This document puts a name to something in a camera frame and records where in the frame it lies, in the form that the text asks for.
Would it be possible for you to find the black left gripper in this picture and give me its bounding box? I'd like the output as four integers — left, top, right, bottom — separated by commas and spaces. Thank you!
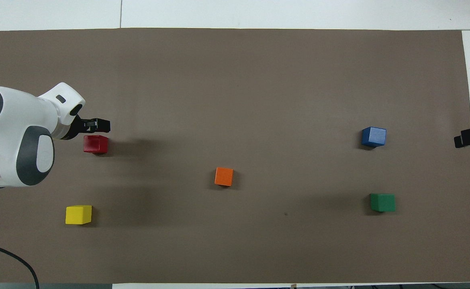
63, 115, 111, 140

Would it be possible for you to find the green wooden block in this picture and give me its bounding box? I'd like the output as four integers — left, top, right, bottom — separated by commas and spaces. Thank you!
370, 193, 396, 213

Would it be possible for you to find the blue wooden block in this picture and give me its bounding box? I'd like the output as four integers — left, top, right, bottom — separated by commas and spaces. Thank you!
361, 126, 387, 148

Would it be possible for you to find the yellow wooden block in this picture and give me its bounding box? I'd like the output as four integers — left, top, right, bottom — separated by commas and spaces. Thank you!
65, 205, 93, 225

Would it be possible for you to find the red wooden block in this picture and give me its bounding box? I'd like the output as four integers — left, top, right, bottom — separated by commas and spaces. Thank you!
83, 135, 109, 155

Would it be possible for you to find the orange wooden block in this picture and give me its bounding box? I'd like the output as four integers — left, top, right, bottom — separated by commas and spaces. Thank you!
214, 167, 234, 187

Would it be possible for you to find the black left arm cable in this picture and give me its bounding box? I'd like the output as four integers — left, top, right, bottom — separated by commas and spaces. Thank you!
0, 240, 40, 289

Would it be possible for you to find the brown table mat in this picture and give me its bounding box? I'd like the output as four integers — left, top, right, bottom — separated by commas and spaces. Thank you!
0, 27, 470, 285

